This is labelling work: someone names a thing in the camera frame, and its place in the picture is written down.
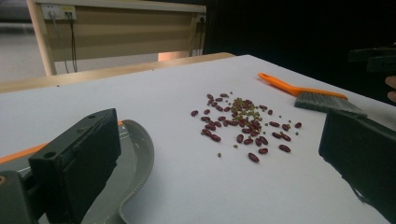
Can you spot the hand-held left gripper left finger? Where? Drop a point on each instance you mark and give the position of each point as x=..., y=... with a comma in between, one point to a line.
x=77, y=155

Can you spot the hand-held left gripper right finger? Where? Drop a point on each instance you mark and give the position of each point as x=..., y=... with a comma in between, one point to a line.
x=361, y=149

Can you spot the grey dustpan with orange edge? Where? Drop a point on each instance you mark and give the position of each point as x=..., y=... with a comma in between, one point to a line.
x=138, y=155

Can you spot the red kidney beans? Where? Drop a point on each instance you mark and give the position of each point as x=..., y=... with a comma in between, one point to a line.
x=253, y=157

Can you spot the small green mung beans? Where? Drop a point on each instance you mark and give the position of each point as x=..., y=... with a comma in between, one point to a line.
x=238, y=104

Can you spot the white power strip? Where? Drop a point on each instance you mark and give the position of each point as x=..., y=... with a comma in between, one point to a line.
x=59, y=11

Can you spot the light wooden desk frame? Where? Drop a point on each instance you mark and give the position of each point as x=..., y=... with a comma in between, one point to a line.
x=124, y=34

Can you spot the small white wall socket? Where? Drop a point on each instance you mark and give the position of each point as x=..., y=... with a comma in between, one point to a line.
x=201, y=18

